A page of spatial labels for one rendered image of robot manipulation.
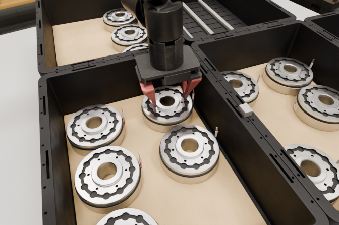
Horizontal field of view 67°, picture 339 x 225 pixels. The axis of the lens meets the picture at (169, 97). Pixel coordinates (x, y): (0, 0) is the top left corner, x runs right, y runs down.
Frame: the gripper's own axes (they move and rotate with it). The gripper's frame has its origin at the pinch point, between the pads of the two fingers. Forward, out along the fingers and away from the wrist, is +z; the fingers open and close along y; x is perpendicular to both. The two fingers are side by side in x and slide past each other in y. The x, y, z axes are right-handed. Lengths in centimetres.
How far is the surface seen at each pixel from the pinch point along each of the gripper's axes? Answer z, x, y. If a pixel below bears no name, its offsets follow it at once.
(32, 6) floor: 84, -263, 82
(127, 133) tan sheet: 3.7, 3.1, 9.5
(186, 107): 1.1, 2.6, -2.7
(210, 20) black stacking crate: 5.7, -34.9, -23.5
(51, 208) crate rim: -6.9, 19.4, 19.4
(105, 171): 2.0, 11.0, 14.3
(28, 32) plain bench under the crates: 15, -69, 40
